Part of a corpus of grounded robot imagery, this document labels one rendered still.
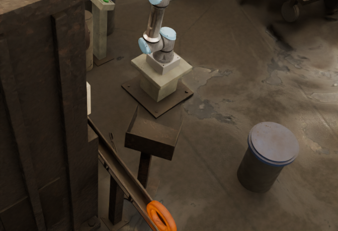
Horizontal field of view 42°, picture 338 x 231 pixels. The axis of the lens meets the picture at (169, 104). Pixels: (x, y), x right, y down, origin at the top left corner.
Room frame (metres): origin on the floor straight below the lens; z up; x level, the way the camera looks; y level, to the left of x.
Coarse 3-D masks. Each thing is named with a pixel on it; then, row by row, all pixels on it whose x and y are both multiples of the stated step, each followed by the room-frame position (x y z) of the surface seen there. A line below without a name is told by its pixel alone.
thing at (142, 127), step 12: (132, 120) 1.42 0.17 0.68; (144, 120) 1.50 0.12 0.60; (132, 132) 1.40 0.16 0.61; (144, 132) 1.42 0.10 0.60; (156, 132) 1.44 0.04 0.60; (168, 132) 1.46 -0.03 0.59; (132, 144) 1.31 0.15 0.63; (144, 144) 1.30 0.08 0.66; (156, 144) 1.30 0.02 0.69; (168, 144) 1.29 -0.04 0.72; (144, 156) 1.38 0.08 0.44; (156, 156) 1.29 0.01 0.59; (168, 156) 1.29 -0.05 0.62; (144, 168) 1.37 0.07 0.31; (144, 180) 1.37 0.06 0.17; (156, 180) 1.49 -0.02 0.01
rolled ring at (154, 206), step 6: (150, 204) 0.95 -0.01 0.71; (156, 204) 0.94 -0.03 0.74; (150, 210) 0.94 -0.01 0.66; (156, 210) 0.92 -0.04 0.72; (162, 210) 0.91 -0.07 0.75; (150, 216) 0.94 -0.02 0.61; (156, 216) 0.94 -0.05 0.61; (162, 216) 0.89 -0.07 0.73; (168, 216) 0.89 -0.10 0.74; (156, 222) 0.92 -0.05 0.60; (168, 222) 0.87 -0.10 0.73; (174, 222) 0.88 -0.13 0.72; (162, 228) 0.89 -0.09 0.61; (168, 228) 0.86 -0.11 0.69; (174, 228) 0.86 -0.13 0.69
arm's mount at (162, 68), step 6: (150, 54) 2.26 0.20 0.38; (174, 54) 2.31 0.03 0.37; (150, 60) 2.23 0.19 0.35; (174, 60) 2.25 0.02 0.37; (180, 60) 2.29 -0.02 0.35; (156, 66) 2.19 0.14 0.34; (162, 66) 2.16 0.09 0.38; (168, 66) 2.20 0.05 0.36; (174, 66) 2.25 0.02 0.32; (162, 72) 2.16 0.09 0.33
